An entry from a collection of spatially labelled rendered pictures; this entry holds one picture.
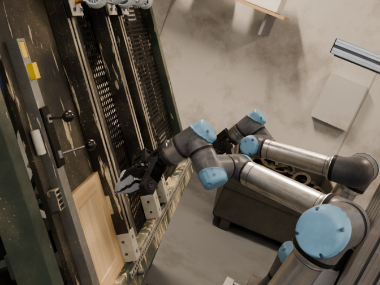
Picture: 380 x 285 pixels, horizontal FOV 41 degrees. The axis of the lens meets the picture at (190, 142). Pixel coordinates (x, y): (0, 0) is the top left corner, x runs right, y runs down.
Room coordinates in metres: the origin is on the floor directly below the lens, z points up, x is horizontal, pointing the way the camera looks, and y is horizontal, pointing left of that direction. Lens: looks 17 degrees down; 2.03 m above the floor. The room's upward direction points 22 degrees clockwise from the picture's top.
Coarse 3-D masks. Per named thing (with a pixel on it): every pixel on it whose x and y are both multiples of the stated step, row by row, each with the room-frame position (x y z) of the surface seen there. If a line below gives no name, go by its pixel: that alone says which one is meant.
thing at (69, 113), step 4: (64, 112) 1.44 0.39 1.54; (68, 112) 1.44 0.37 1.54; (72, 112) 1.46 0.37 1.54; (48, 116) 1.50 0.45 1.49; (52, 116) 1.49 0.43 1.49; (56, 116) 1.48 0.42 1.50; (60, 116) 1.47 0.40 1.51; (64, 116) 1.44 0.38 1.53; (68, 116) 1.44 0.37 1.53; (72, 116) 1.45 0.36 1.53; (48, 120) 1.50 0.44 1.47; (52, 120) 1.51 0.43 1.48; (64, 120) 1.44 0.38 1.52; (68, 120) 1.44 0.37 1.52
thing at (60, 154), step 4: (88, 140) 1.55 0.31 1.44; (92, 140) 1.55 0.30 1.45; (88, 144) 1.54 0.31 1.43; (92, 144) 1.54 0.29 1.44; (76, 148) 1.53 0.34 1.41; (80, 148) 1.53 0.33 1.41; (88, 148) 1.54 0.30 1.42; (92, 148) 1.54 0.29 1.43; (60, 152) 1.50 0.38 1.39; (64, 152) 1.51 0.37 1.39; (68, 152) 1.52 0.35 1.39; (60, 156) 1.50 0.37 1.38
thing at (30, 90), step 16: (16, 48) 1.49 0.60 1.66; (16, 64) 1.49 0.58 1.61; (32, 80) 1.51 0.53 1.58; (32, 96) 1.49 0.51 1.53; (32, 112) 1.49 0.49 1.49; (48, 144) 1.48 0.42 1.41; (48, 160) 1.48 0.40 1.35; (48, 176) 1.48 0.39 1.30; (64, 176) 1.51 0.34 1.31; (64, 192) 1.48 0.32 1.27; (64, 208) 1.48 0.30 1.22; (64, 224) 1.48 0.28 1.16; (80, 224) 1.52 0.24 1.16; (80, 240) 1.48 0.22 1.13; (80, 256) 1.47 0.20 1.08; (80, 272) 1.47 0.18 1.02
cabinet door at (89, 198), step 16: (96, 176) 1.81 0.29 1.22; (80, 192) 1.64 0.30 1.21; (96, 192) 1.77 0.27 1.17; (80, 208) 1.60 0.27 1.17; (96, 208) 1.73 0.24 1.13; (96, 224) 1.69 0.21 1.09; (112, 224) 1.82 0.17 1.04; (96, 240) 1.65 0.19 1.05; (112, 240) 1.78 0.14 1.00; (96, 256) 1.61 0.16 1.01; (112, 256) 1.74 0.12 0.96; (96, 272) 1.56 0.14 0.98; (112, 272) 1.69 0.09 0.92
